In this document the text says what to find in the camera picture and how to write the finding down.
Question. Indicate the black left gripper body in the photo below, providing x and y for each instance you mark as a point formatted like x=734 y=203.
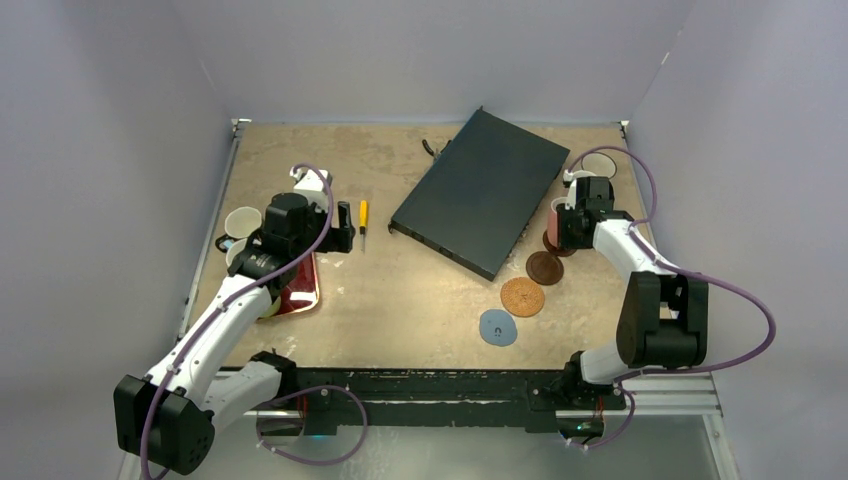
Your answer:
x=316 y=221

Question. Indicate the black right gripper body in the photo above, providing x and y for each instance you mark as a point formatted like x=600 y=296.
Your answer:
x=568 y=225

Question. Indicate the pink mug front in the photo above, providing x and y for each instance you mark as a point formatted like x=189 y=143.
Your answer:
x=560 y=201

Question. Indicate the pink mug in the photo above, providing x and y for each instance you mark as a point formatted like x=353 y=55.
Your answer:
x=552 y=231
x=560 y=201

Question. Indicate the dark wooden coaster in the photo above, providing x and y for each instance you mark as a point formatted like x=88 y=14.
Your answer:
x=554 y=250
x=544 y=268

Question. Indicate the woven cork coaster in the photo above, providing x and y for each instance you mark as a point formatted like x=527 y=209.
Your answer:
x=522 y=297

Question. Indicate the blue grey smiley coaster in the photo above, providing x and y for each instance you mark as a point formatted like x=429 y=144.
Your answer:
x=497 y=327

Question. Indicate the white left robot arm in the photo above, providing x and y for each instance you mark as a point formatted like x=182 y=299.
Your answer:
x=170 y=415

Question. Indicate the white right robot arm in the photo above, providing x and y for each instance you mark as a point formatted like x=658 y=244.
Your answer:
x=455 y=300

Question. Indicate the green cup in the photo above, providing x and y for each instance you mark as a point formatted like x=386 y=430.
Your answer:
x=272 y=310

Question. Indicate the dark flat metal box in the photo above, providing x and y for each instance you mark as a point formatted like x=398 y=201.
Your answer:
x=478 y=196

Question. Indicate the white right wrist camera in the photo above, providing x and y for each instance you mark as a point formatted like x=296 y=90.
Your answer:
x=569 y=177

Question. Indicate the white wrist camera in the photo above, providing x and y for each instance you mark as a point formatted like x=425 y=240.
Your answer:
x=308 y=184
x=569 y=177

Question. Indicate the yellow handled screwdriver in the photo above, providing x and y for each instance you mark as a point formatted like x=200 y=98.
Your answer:
x=363 y=222

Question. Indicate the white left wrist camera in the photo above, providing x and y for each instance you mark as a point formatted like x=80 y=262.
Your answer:
x=308 y=184

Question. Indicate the aluminium table rail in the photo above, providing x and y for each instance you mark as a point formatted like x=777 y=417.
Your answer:
x=239 y=126

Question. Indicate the black handled pliers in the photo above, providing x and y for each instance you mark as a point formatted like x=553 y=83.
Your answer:
x=433 y=151

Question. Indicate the black front base frame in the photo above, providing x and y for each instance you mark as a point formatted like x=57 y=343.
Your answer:
x=537 y=401

